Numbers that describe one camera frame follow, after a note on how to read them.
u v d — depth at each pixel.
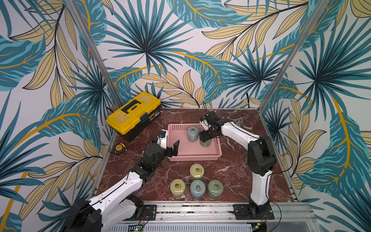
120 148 0.93
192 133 0.95
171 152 0.70
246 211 0.73
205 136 0.86
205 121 0.84
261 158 0.52
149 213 0.73
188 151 0.96
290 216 0.76
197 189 0.73
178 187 0.73
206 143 0.98
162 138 0.66
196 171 0.78
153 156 0.58
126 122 0.89
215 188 0.73
